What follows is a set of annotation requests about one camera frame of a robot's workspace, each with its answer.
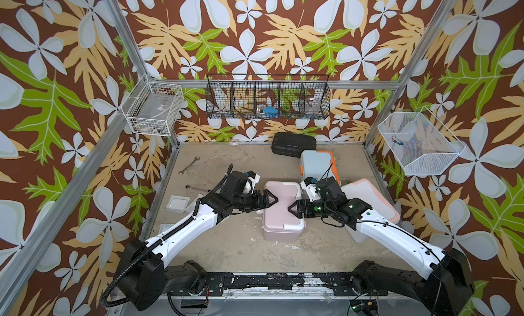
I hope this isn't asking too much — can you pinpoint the black hard case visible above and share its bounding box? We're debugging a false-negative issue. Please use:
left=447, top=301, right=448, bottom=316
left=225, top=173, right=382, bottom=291
left=272, top=133, right=317, bottom=158

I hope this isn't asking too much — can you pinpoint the silver open-end wrench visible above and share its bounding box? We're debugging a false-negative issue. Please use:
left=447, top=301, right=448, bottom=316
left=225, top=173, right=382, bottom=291
left=178, top=156, right=201, bottom=175

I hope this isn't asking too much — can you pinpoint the white gauze packet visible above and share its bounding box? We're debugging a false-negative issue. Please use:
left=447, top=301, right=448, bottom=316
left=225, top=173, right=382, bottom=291
left=187, top=194, right=203, bottom=210
left=166, top=195, right=190, bottom=213
left=158, top=224, right=173, bottom=235

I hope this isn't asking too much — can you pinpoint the white wire basket left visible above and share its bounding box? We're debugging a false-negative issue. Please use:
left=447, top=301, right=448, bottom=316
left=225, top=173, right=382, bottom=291
left=122, top=80, right=184, bottom=137

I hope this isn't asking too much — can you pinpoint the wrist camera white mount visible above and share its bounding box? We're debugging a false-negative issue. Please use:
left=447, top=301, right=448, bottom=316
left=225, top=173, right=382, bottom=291
left=300, top=177, right=321, bottom=202
left=243, top=171, right=261, bottom=194

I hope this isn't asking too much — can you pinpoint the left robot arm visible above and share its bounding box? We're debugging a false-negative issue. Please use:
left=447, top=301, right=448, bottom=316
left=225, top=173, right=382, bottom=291
left=101, top=167, right=278, bottom=311

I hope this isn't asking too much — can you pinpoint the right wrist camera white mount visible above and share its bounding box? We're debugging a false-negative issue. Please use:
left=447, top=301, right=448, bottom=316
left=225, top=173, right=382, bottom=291
left=300, top=177, right=321, bottom=202

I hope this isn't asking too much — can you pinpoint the grey box orange handle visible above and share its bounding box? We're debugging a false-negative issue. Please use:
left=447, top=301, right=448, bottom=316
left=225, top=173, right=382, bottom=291
left=300, top=150, right=341, bottom=184

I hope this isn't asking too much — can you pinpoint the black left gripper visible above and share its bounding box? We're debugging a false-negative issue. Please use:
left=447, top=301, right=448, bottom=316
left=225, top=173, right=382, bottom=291
left=231, top=188, right=278, bottom=211

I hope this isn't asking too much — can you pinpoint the pink medicine chest box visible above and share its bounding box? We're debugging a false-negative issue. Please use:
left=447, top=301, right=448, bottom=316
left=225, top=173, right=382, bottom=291
left=263, top=181, right=305, bottom=242

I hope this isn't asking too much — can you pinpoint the silver ratchet wrench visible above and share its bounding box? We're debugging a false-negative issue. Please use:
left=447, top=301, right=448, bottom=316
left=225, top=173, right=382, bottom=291
left=185, top=185, right=211, bottom=193

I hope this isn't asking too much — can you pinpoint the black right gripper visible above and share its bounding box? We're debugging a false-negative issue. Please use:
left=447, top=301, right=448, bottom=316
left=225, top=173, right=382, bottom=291
left=285, top=199, right=335, bottom=218

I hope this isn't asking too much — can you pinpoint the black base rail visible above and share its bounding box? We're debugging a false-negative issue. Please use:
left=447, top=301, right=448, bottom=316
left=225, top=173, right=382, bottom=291
left=196, top=272, right=389, bottom=297

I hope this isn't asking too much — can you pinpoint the white and salmon first aid box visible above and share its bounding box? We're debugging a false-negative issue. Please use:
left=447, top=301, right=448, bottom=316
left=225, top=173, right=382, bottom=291
left=341, top=179, right=401, bottom=244

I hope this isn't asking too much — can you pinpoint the black wire basket rear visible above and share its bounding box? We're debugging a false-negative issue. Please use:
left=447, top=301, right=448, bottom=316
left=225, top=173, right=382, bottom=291
left=205, top=73, right=331, bottom=120

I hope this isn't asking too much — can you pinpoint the blue item in black basket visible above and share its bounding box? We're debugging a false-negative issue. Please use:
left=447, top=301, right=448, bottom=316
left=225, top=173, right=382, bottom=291
left=263, top=107, right=279, bottom=119

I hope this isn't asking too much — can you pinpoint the white mesh basket right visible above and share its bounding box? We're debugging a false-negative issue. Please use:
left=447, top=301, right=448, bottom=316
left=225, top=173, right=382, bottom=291
left=378, top=107, right=466, bottom=177

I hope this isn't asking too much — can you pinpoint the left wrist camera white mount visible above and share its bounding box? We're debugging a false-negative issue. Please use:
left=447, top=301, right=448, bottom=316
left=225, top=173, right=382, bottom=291
left=243, top=171, right=261, bottom=194

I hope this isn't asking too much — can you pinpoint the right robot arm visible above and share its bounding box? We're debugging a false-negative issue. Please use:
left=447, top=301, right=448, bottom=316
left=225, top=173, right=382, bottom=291
left=288, top=177, right=475, bottom=315

